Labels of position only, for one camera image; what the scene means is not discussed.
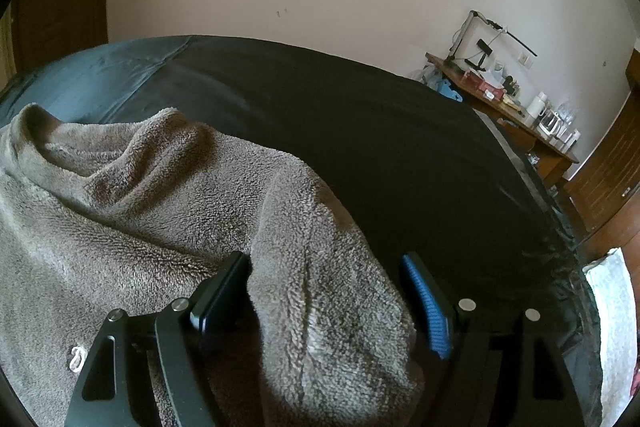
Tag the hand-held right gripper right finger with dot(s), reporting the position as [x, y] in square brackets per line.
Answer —
[430, 307]

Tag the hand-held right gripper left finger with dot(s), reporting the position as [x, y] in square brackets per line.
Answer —
[225, 302]

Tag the grey-brown fleece garment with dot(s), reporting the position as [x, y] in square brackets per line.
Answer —
[150, 207]

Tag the white fuzzy cloth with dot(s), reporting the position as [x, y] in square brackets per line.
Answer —
[607, 307]

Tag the wooden desk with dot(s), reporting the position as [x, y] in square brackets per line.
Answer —
[520, 134]

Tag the blue cloth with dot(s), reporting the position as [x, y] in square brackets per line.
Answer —
[445, 89]

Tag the glass kettle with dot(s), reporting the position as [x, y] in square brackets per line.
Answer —
[550, 122]

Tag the white thermos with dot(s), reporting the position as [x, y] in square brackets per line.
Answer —
[537, 105]

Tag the red box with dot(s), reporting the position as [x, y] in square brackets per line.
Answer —
[487, 84]

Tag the clear glass jar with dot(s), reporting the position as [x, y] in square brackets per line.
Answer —
[567, 113]

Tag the blue-grey blanket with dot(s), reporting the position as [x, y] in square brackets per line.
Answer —
[100, 77]

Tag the black phone stand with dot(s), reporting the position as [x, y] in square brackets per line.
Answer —
[483, 49]

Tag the white wall socket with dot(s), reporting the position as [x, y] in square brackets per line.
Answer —
[522, 57]

